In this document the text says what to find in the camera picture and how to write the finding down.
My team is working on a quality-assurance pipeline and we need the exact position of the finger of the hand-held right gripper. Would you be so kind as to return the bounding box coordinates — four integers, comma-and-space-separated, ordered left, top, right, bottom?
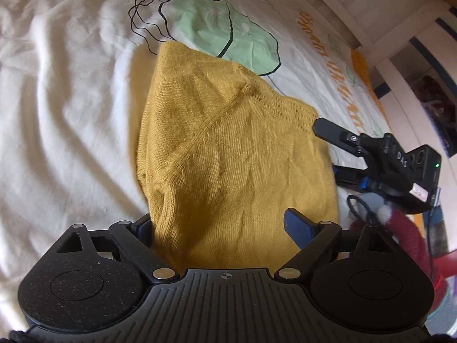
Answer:
312, 117, 362, 155
331, 164, 374, 191

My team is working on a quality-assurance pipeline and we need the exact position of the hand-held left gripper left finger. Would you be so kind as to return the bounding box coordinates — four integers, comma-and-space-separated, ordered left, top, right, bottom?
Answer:
53, 214, 181, 283

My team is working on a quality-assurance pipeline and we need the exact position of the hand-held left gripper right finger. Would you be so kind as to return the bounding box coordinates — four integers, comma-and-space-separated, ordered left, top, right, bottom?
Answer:
274, 207, 398, 281

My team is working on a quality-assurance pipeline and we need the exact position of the yellow knit sweater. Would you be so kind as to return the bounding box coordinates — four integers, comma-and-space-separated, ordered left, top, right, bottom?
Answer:
135, 41, 340, 270

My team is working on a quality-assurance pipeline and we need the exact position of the person's right forearm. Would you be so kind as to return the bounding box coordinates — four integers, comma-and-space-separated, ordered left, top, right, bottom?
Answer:
348, 192, 451, 331

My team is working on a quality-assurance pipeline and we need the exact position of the dark patterned cloth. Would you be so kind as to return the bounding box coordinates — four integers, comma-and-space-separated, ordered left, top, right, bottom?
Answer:
410, 74, 457, 158

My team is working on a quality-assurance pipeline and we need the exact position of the white leaf-print duvet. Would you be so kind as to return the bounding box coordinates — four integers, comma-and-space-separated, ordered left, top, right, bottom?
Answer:
0, 0, 398, 324

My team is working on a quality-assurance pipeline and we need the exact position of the black cable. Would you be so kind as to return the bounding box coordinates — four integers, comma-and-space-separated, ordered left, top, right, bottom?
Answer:
346, 186, 442, 280

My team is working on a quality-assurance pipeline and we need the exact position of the white wooden bed frame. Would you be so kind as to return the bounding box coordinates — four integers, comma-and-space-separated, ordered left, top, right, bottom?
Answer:
289, 0, 457, 151

